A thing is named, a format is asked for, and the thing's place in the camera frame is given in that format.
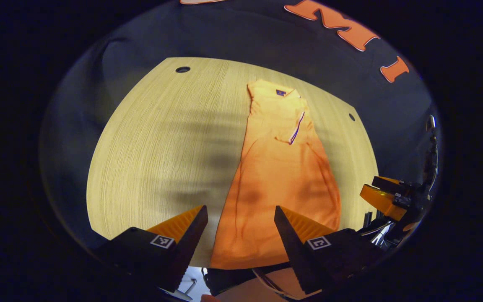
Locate black backdrop cloth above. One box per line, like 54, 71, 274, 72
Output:
38, 0, 439, 252

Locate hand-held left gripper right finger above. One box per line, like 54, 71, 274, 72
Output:
274, 205, 387, 295

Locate metal table frame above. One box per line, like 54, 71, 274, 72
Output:
357, 212, 396, 247

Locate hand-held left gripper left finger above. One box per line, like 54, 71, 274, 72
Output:
95, 205, 209, 293

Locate orange T-shirt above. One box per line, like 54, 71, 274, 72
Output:
210, 80, 342, 270

